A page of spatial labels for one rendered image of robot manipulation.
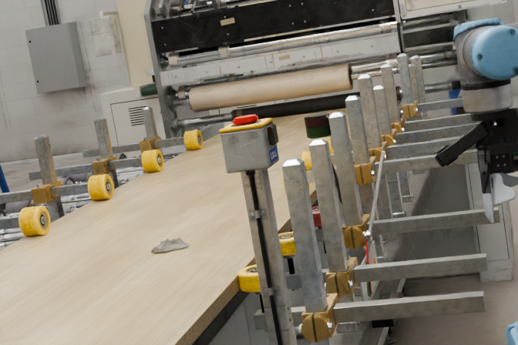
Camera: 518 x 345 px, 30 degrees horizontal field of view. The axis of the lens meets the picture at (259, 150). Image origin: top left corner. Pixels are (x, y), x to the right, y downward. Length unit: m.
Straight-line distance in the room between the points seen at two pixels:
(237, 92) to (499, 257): 1.46
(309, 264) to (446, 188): 2.97
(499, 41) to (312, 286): 0.55
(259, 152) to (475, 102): 0.51
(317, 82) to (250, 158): 3.13
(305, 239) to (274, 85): 2.90
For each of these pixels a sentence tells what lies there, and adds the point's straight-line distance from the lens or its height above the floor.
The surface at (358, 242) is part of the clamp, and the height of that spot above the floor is 0.84.
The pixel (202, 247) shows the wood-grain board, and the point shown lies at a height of 0.90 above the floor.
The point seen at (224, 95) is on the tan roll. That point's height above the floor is 1.05.
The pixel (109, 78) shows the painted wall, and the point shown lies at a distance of 12.15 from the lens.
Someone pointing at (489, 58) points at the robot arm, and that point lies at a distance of 1.67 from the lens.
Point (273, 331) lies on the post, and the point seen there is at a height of 0.89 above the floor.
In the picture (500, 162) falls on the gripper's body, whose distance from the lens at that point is 1.85.
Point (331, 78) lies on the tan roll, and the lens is 4.58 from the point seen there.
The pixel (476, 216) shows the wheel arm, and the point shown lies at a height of 0.85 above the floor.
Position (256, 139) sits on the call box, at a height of 1.20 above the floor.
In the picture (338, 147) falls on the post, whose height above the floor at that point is 1.06.
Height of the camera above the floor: 1.37
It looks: 7 degrees down
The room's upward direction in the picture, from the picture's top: 10 degrees counter-clockwise
